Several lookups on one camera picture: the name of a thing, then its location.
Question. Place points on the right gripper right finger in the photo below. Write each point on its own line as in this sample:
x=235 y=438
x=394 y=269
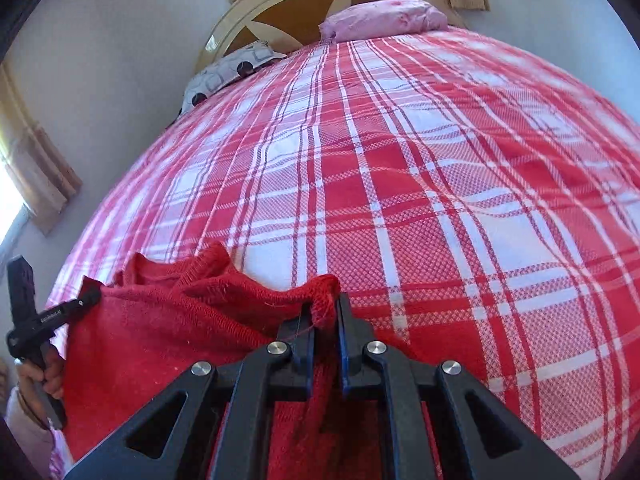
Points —
x=438 y=421

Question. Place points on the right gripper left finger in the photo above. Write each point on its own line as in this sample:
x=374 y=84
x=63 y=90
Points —
x=211 y=422

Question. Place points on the red knit sweater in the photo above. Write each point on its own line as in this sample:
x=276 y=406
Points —
x=155 y=319

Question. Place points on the person's left hand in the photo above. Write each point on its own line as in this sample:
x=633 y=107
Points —
x=48 y=376

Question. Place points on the beige curtain side window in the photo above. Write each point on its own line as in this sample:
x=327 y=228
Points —
x=46 y=182

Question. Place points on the red white plaid bedspread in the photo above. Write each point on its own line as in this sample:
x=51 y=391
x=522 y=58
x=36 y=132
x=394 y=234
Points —
x=517 y=182

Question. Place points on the grey patterned pillow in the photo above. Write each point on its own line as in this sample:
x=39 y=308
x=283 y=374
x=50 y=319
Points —
x=228 y=70

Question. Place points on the pink pillow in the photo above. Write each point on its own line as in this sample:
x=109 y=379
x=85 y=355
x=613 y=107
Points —
x=382 y=18

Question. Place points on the cream wooden headboard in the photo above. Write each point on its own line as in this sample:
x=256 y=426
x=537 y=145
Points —
x=287 y=25

